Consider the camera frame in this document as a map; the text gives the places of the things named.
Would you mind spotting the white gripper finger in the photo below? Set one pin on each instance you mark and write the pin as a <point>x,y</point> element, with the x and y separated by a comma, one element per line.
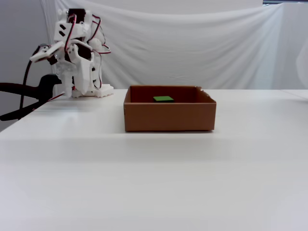
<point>68,85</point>
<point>84,77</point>

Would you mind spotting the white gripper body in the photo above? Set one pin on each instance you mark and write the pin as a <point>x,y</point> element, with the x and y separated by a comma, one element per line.
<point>82,71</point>

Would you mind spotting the green cube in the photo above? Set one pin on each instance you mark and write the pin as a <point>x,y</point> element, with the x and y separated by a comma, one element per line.
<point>163,98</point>

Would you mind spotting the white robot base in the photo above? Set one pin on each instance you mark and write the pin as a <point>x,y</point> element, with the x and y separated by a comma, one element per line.
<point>106,91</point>

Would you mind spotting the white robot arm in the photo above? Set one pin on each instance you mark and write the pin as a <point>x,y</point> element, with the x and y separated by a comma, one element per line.
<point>61,31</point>

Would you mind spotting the brown cardboard box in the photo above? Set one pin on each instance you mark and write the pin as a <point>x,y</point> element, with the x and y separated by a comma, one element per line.
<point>168,116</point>

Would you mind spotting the black table clamp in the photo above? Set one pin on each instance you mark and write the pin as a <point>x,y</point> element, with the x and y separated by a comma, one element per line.
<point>47,89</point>

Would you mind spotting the white cloth backdrop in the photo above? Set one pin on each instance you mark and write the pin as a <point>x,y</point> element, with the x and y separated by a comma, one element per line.
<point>192,48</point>

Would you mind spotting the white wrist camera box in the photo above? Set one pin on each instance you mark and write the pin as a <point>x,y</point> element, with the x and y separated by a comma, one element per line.
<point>43,55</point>

